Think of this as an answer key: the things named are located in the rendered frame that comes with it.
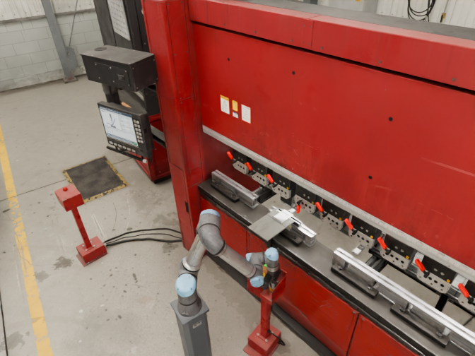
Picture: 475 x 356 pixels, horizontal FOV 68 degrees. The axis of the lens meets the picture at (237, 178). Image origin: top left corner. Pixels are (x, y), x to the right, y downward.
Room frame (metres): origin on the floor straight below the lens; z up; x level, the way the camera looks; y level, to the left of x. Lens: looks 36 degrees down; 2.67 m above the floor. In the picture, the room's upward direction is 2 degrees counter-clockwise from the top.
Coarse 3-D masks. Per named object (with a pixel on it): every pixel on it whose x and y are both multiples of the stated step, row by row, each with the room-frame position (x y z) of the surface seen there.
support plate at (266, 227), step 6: (276, 210) 1.90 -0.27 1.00; (264, 216) 1.84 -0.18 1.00; (270, 216) 1.84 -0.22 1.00; (258, 222) 1.78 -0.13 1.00; (264, 222) 1.78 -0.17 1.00; (270, 222) 1.78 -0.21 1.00; (276, 222) 1.77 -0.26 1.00; (288, 222) 1.77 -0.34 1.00; (252, 228) 1.73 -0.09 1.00; (258, 228) 1.73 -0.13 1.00; (264, 228) 1.72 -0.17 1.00; (270, 228) 1.72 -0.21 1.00; (276, 228) 1.72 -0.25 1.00; (282, 228) 1.72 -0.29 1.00; (258, 234) 1.67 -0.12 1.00; (264, 234) 1.67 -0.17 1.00; (270, 234) 1.67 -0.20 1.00; (276, 234) 1.67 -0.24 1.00
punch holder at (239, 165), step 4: (236, 152) 2.18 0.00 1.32; (236, 156) 2.18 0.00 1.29; (240, 156) 2.14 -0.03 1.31; (244, 156) 2.12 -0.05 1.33; (240, 160) 2.15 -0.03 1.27; (244, 160) 2.12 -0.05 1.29; (248, 160) 2.11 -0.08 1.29; (236, 164) 2.18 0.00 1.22; (240, 164) 2.14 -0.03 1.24; (244, 164) 2.12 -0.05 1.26; (236, 168) 2.18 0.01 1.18; (240, 168) 2.14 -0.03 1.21; (244, 168) 2.13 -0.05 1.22; (244, 172) 2.11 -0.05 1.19; (248, 172) 2.11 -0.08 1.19
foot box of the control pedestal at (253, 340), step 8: (256, 328) 1.53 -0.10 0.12; (272, 328) 1.53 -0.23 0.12; (256, 336) 1.47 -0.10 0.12; (272, 336) 1.47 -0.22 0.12; (280, 336) 1.49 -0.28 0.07; (248, 344) 1.47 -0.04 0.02; (256, 344) 1.42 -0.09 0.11; (264, 344) 1.41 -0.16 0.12; (272, 344) 1.41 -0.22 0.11; (248, 352) 1.41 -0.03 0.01; (256, 352) 1.40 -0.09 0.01; (264, 352) 1.37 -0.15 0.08; (272, 352) 1.40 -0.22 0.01
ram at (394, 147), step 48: (240, 48) 2.13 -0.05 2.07; (288, 48) 1.85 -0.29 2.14; (240, 96) 2.14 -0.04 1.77; (288, 96) 1.84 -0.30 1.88; (336, 96) 1.61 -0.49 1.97; (384, 96) 1.44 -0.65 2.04; (432, 96) 1.29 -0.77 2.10; (240, 144) 2.14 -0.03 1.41; (288, 144) 1.82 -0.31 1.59; (336, 144) 1.58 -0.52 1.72; (384, 144) 1.40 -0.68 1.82; (432, 144) 1.25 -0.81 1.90; (336, 192) 1.55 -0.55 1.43; (384, 192) 1.35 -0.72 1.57; (432, 192) 1.20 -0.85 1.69; (432, 240) 1.15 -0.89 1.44
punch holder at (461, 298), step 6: (468, 282) 1.00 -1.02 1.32; (474, 282) 0.99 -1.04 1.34; (468, 288) 0.99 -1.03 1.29; (474, 288) 0.98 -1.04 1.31; (462, 294) 0.99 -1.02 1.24; (474, 294) 0.97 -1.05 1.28; (462, 300) 0.99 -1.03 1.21; (474, 300) 0.96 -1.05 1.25; (468, 306) 0.96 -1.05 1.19; (474, 306) 0.95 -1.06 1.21; (474, 312) 0.94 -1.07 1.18
